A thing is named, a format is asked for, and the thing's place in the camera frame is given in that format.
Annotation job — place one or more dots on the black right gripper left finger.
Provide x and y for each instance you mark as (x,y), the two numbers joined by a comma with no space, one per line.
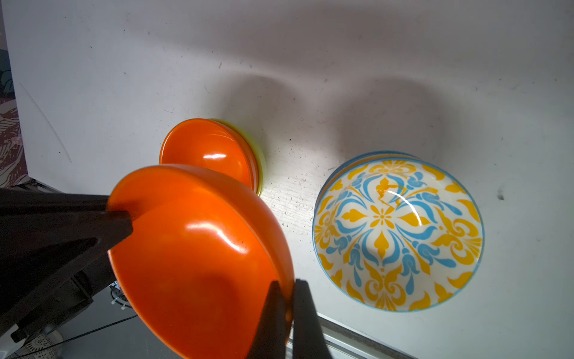
(270,338)

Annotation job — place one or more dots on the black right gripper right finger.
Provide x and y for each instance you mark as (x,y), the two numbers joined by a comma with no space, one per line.
(308,339)

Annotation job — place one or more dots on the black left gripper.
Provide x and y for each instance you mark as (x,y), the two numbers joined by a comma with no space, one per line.
(53,264)

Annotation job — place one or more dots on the large orange bowl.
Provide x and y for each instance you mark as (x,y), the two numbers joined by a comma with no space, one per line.
(199,262)

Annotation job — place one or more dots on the blue yellow patterned bowl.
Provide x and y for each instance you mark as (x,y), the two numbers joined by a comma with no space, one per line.
(398,234)

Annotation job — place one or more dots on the small orange bowl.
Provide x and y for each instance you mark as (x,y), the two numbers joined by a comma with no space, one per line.
(208,144)

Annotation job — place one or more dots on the yellow flower bowl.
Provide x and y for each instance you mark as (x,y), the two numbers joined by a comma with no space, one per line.
(358,160)

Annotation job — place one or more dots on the lime green bowl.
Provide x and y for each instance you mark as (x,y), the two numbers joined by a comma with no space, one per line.
(256,149)

